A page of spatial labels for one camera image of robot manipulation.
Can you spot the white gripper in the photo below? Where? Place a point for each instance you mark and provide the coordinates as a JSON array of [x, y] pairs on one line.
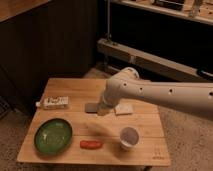
[[103, 109]]

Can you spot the grey rectangular eraser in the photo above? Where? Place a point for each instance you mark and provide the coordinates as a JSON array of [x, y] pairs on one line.
[[91, 107]]

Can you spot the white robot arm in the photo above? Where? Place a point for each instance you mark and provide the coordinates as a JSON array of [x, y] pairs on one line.
[[188, 97]]

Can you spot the white ceramic cup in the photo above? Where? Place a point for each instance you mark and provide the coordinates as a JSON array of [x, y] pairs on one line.
[[129, 137]]

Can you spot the white square sponge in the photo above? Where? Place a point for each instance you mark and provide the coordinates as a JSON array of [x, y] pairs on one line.
[[123, 109]]

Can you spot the orange carrot toy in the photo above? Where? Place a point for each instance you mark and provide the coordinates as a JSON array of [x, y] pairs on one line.
[[90, 144]]

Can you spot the small wooden table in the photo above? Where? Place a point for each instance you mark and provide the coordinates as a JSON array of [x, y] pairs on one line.
[[151, 149]]

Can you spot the white toothpaste tube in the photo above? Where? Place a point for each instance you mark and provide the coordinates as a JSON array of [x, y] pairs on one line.
[[59, 102]]

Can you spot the green plate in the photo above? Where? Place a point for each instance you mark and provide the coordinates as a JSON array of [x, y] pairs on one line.
[[53, 137]]

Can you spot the long wooden bench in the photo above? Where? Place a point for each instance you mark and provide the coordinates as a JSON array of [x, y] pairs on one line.
[[150, 62]]

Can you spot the metal pole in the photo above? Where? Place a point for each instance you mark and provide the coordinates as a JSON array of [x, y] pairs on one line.
[[108, 21]]

